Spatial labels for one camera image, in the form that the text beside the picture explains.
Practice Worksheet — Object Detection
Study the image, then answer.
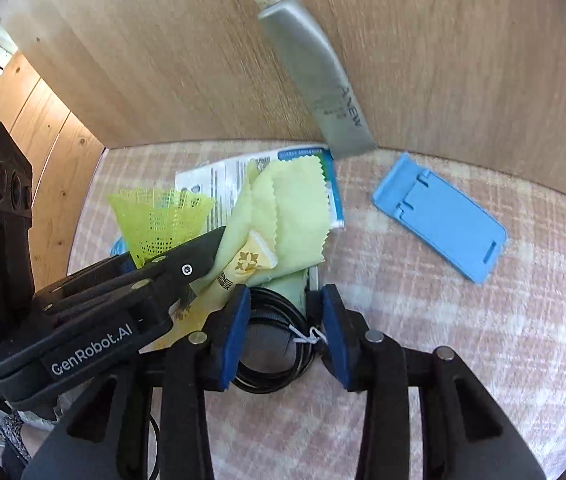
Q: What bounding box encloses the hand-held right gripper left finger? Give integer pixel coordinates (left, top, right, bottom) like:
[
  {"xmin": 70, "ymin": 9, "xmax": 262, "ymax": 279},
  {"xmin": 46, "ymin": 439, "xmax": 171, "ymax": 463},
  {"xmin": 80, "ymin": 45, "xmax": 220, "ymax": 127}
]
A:
[{"xmin": 23, "ymin": 284, "xmax": 252, "ymax": 480}]

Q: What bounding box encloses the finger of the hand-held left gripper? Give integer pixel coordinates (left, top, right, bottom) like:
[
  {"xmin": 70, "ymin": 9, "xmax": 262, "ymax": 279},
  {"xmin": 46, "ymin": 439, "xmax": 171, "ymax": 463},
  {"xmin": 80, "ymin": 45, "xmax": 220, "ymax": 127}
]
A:
[
  {"xmin": 63, "ymin": 251, "xmax": 136, "ymax": 287},
  {"xmin": 130, "ymin": 226, "xmax": 227, "ymax": 306}
]

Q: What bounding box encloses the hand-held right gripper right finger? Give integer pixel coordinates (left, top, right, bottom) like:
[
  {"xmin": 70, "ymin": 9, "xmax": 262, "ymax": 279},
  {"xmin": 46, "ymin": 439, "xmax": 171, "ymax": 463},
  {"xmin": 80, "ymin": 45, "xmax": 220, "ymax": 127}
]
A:
[{"xmin": 319, "ymin": 284, "xmax": 548, "ymax": 480}]

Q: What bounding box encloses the black cable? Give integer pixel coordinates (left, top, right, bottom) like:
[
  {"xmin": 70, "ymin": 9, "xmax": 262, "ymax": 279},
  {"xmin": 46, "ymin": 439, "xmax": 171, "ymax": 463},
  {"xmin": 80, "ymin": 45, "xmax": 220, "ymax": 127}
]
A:
[{"xmin": 230, "ymin": 285, "xmax": 324, "ymax": 393}]

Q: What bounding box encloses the pale yellow cleaning cloth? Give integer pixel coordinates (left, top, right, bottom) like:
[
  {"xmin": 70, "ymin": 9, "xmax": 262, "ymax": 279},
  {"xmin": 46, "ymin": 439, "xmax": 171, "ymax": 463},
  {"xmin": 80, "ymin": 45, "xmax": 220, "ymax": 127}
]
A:
[{"xmin": 190, "ymin": 155, "xmax": 331, "ymax": 306}]

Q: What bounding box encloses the yellow plastic shuttlecock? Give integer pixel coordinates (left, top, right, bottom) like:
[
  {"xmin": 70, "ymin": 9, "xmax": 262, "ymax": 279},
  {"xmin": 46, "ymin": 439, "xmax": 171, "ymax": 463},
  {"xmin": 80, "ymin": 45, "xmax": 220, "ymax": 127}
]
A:
[{"xmin": 108, "ymin": 187, "xmax": 216, "ymax": 268}]

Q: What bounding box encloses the long yellow paper sleeve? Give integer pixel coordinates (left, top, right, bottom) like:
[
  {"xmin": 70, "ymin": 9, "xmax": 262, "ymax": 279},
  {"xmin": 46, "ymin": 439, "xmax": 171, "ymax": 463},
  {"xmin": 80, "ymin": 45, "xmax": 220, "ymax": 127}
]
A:
[{"xmin": 155, "ymin": 237, "xmax": 279, "ymax": 348}]

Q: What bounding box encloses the blue and white packet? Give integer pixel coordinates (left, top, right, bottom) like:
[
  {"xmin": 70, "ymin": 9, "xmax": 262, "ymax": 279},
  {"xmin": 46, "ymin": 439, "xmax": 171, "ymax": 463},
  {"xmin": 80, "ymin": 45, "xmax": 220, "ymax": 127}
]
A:
[{"xmin": 174, "ymin": 145, "xmax": 346, "ymax": 231}]

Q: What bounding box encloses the pink plaid cloth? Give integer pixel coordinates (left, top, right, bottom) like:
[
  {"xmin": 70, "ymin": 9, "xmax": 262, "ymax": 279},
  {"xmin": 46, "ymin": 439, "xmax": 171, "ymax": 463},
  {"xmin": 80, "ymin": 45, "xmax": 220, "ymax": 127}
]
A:
[{"xmin": 68, "ymin": 142, "xmax": 566, "ymax": 480}]

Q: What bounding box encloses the person's speckled clothing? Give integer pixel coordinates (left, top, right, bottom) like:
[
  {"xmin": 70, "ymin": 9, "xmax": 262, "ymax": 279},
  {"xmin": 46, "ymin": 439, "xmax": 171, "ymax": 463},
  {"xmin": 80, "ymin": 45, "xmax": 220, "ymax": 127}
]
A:
[{"xmin": 0, "ymin": 410, "xmax": 31, "ymax": 466}]

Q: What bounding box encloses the blue plastic phone stand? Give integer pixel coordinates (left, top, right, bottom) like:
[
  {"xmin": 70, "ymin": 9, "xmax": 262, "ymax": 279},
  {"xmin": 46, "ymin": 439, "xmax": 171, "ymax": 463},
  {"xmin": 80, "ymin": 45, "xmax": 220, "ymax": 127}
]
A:
[{"xmin": 371, "ymin": 152, "xmax": 508, "ymax": 285}]

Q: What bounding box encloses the wooden board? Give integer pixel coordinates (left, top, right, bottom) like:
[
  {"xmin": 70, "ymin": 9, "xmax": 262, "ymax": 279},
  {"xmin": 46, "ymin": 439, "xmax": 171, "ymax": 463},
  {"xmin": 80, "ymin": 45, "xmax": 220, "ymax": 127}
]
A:
[{"xmin": 0, "ymin": 0, "xmax": 566, "ymax": 206}]

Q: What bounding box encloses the silver cosmetic tube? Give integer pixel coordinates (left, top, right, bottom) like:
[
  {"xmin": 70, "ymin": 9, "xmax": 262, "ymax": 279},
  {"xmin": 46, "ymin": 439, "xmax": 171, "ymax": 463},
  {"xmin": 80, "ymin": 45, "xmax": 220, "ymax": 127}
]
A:
[{"xmin": 237, "ymin": 0, "xmax": 379, "ymax": 161}]

